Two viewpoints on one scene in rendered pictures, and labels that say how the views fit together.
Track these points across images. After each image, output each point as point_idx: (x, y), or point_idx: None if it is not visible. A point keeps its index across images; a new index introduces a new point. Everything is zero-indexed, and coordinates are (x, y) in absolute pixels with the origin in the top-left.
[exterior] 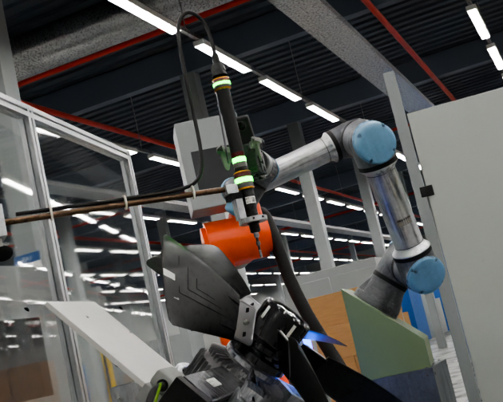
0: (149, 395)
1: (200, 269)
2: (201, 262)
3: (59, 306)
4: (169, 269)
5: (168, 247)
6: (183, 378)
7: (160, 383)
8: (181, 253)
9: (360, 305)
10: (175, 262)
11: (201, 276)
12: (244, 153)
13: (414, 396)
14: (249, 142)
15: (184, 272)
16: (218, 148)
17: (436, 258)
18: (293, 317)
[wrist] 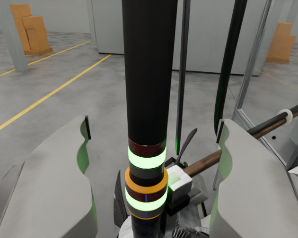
0: (185, 161)
1: (177, 160)
2: (178, 160)
3: None
4: (186, 139)
5: (191, 132)
6: (170, 160)
7: (183, 165)
8: (186, 143)
9: None
10: (186, 140)
11: (175, 162)
12: (127, 139)
13: None
14: (91, 187)
15: (181, 148)
16: (219, 120)
17: None
18: None
